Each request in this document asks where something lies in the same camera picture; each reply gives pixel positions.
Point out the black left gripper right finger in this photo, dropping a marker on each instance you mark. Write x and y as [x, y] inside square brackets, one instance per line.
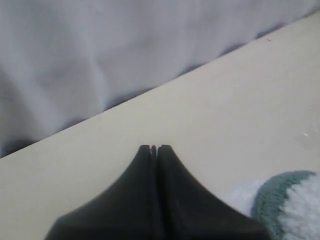
[191, 212]

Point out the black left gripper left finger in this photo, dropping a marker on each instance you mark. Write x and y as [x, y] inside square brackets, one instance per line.
[128, 210]

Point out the green fuzzy scarf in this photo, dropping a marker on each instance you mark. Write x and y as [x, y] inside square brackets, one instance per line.
[270, 200]

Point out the white plush snowman toy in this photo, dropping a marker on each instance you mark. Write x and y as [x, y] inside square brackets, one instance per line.
[300, 205]

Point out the white backdrop curtain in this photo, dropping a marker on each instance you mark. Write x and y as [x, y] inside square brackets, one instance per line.
[65, 61]

